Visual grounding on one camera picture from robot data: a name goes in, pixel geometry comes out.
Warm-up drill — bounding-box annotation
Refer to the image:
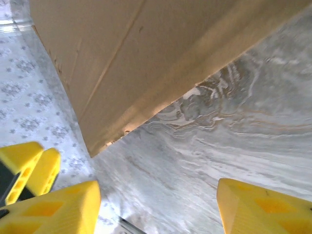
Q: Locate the brown cardboard box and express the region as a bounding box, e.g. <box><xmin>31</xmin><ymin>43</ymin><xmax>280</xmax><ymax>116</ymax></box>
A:
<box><xmin>29</xmin><ymin>0</ymin><xmax>312</xmax><ymax>158</ymax></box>

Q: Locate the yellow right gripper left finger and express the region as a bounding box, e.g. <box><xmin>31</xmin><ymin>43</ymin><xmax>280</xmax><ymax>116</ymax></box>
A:
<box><xmin>0</xmin><ymin>180</ymin><xmax>102</xmax><ymax>234</ymax></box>

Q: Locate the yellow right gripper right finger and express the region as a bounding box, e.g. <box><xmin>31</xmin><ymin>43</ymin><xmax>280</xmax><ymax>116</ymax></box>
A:
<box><xmin>216</xmin><ymin>177</ymin><xmax>312</xmax><ymax>234</ymax></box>

